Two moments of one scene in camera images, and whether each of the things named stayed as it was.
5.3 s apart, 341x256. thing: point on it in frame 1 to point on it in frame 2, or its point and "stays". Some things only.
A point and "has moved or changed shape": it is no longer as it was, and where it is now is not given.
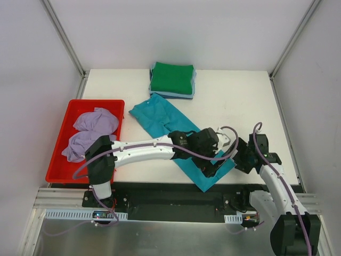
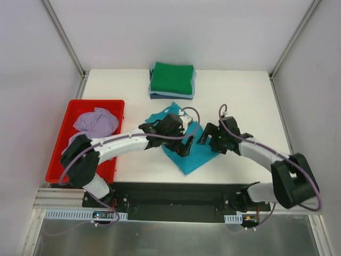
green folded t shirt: x=172 y=78 stays
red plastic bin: x=62 y=168 stays
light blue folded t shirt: x=172 y=94 stays
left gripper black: x=206 y=165 to x=183 y=144
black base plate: x=174 y=203 stays
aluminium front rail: x=61 y=198 stays
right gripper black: x=242 y=156 to x=210 y=137
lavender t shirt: x=101 y=120 stays
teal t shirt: x=161 y=119 has moved or changed shape
